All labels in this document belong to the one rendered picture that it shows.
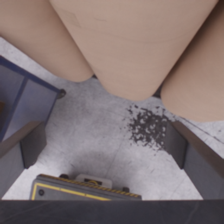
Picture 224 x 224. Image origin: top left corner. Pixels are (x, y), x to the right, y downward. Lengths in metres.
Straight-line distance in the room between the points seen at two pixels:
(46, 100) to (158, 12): 1.15
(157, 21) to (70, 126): 1.16
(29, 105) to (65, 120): 0.31
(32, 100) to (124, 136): 0.78
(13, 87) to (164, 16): 0.86
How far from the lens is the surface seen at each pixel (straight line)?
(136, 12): 0.32
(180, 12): 0.33
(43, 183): 1.15
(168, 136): 0.16
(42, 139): 0.17
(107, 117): 1.31
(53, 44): 0.75
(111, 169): 1.34
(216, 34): 0.50
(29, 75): 0.98
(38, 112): 1.36
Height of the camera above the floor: 1.29
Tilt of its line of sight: 81 degrees down
